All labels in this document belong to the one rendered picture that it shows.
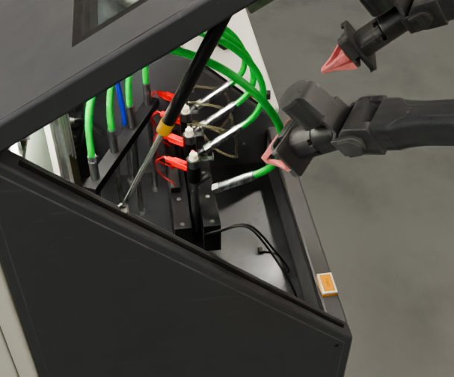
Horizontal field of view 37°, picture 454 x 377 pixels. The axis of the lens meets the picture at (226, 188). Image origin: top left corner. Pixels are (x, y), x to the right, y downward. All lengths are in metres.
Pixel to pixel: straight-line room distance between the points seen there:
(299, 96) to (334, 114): 0.06
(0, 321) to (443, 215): 2.18
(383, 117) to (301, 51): 2.92
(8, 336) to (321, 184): 2.04
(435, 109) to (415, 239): 1.94
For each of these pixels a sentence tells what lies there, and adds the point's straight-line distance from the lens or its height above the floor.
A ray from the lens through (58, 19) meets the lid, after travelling 0.94.
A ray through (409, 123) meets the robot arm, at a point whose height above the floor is 1.46.
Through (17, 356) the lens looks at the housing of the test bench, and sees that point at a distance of 1.23.
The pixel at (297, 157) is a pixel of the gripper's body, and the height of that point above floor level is 1.29.
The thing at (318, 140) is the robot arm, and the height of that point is 1.35.
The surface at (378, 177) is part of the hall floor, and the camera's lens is 3.08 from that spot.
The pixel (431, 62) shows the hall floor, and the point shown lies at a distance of 3.93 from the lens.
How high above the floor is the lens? 2.01
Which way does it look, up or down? 43 degrees down
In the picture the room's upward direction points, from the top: 1 degrees clockwise
